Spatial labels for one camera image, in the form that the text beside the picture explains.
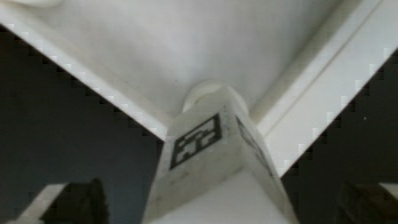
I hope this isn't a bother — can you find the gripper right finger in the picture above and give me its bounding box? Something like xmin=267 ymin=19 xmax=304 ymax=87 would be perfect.
xmin=334 ymin=183 xmax=398 ymax=224

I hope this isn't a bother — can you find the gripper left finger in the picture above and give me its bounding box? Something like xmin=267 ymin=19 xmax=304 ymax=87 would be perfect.
xmin=11 ymin=179 xmax=110 ymax=224

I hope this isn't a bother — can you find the white table leg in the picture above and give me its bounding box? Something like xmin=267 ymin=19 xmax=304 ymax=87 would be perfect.
xmin=142 ymin=80 xmax=300 ymax=224

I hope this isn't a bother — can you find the white square table top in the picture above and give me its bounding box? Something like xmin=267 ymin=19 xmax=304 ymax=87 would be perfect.
xmin=0 ymin=0 xmax=398 ymax=170

